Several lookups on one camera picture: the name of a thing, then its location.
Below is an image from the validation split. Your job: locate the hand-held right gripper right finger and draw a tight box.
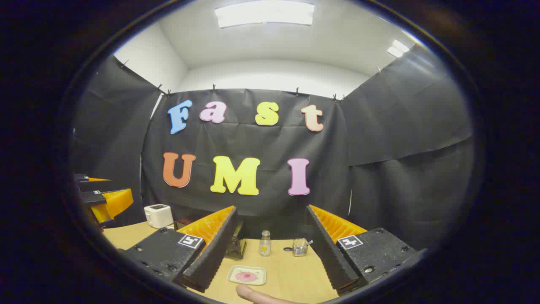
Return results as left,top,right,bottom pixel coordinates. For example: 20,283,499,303
305,205,427,296

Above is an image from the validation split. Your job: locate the clear glass bottle yellow label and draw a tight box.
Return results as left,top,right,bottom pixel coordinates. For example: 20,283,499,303
259,231,272,257

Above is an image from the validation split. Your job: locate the white rectangular plate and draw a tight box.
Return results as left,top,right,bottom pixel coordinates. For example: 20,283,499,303
227,265,267,286

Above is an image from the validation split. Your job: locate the black backdrop cloth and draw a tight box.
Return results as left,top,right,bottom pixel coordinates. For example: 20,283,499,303
70,44,475,250

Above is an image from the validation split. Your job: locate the black electric oven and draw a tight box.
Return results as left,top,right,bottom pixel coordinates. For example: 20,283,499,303
174,217,247,259

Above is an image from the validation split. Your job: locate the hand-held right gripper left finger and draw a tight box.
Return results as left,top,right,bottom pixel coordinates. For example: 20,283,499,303
119,206,239,293

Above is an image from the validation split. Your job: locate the large ceiling light panel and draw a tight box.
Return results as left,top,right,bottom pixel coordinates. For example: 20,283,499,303
214,0,315,29

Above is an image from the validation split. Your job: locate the small ceiling light panel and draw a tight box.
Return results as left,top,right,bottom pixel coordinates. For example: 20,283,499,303
387,39,410,58

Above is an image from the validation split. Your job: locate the white toaster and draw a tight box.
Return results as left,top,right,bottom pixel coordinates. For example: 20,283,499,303
144,204,174,229

